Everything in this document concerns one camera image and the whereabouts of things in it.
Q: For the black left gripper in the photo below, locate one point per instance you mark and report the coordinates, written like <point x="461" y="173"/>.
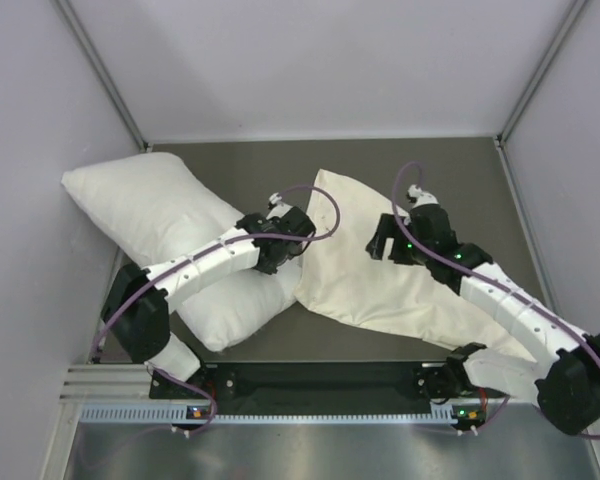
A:
<point x="266" y="268"/>

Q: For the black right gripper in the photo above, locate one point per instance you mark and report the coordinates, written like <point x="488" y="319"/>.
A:
<point x="388" y="229"/>

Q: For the cream pillowcase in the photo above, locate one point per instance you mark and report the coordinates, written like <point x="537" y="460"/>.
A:
<point x="341" y="281"/>

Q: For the white pillow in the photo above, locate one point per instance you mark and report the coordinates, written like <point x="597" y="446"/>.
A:
<point x="155" y="209"/>

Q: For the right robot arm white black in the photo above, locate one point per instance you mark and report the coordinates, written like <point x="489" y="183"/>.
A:
<point x="562" y="376"/>

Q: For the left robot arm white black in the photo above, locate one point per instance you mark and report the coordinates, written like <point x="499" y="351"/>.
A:
<point x="141" y="300"/>

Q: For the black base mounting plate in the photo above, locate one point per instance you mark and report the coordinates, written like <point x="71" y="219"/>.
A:
<point x="330" y="387"/>

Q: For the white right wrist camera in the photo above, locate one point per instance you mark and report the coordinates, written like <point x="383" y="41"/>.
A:
<point x="418" y="197"/>

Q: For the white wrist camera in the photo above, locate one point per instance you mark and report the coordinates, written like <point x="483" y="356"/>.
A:
<point x="418" y="197"/>
<point x="278" y="208"/>

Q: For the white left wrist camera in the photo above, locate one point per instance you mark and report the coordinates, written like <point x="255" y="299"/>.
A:
<point x="278" y="208"/>

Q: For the left aluminium corner post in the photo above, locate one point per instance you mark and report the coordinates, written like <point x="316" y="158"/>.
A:
<point x="71" y="19"/>

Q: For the aluminium corner post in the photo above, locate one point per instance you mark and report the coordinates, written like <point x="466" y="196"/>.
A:
<point x="71" y="19"/>
<point x="574" y="12"/>

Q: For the grey slotted cable duct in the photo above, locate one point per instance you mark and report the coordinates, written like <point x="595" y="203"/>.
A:
<point x="193" y="415"/>

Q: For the aluminium frame rail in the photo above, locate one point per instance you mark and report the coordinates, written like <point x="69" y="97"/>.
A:
<point x="106" y="383"/>

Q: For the right aluminium corner post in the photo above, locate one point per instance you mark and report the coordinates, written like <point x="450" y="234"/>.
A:
<point x="574" y="12"/>

